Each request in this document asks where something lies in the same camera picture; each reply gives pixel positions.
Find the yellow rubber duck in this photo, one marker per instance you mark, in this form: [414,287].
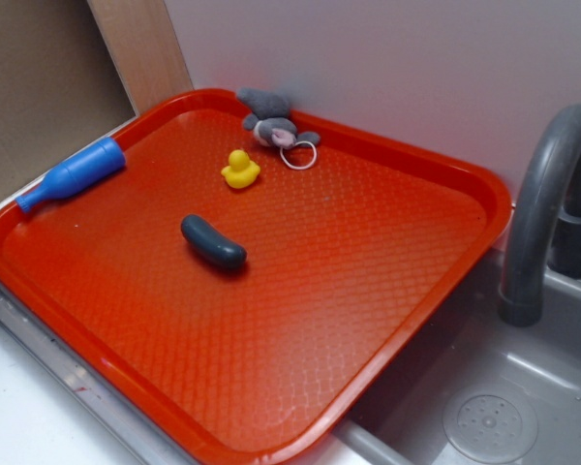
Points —
[241,171]

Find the red plastic tray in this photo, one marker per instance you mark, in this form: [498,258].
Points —
[346,261]

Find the dark grey toy sausage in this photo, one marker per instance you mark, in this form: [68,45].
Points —
[211,245]

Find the grey plush mouse toy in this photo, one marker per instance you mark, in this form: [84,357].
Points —
[269,121]

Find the blue plastic toy bottle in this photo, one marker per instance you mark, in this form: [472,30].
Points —
[72,176]

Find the grey plastic toy sink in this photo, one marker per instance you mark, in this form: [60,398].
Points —
[471,389]

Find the wooden board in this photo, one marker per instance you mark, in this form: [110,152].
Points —
[144,49]

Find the grey toy faucet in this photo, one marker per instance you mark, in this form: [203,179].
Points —
[545,231]

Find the brown cardboard panel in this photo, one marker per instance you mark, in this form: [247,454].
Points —
[59,89]

